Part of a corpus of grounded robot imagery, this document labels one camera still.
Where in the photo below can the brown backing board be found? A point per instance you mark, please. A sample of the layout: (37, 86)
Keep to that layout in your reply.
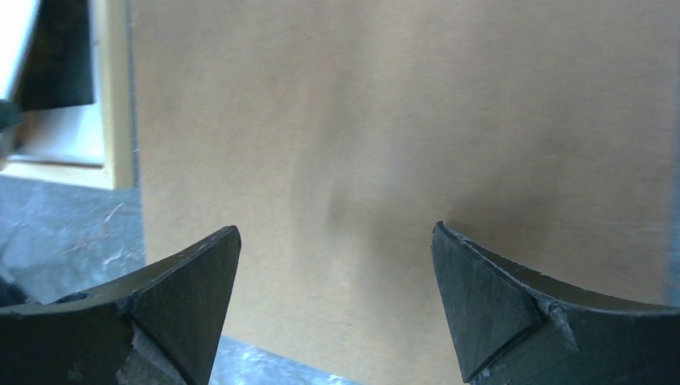
(335, 135)

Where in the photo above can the white paper sheet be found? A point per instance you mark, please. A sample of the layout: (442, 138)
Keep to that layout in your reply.
(68, 135)

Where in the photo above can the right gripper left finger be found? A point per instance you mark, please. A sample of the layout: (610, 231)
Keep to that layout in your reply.
(160, 324)

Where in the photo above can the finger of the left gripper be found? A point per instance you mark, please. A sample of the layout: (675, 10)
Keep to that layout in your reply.
(56, 55)

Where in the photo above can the wooden picture frame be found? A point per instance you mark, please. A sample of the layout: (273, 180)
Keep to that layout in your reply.
(117, 170)

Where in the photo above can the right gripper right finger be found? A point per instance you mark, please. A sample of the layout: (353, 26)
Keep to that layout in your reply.
(513, 325)

